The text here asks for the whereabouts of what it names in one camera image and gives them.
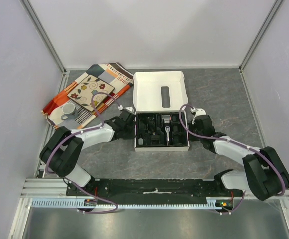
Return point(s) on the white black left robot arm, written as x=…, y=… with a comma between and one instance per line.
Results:
x=62, y=151

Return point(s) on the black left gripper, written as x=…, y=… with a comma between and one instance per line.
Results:
x=132, y=135

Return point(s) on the silver black hair clipper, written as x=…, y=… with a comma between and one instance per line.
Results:
x=167, y=127

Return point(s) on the black plastic tray insert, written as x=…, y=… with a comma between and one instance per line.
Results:
x=151, y=123

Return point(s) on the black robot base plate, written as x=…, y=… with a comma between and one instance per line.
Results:
x=159, y=191

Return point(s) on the white slotted cable duct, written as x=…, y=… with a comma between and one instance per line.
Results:
x=85, y=204

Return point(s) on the grey ceramic mug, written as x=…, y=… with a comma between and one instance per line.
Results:
x=69, y=111

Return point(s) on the floral square plate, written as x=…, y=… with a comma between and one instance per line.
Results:
x=86, y=93

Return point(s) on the white cardboard clipper box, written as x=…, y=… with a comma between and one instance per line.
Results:
x=147, y=91

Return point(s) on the colourful patchwork cloth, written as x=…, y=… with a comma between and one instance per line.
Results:
x=112, y=73

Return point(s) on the small clear oil bottle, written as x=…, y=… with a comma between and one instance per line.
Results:
x=140, y=141

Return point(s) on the black guard comb in tray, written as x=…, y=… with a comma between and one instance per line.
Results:
x=155, y=140

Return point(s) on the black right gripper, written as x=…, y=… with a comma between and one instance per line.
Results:
x=193, y=126

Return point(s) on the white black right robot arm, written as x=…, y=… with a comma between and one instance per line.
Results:
x=264, y=173

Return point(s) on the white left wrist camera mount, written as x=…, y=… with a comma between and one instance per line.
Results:
x=128, y=109

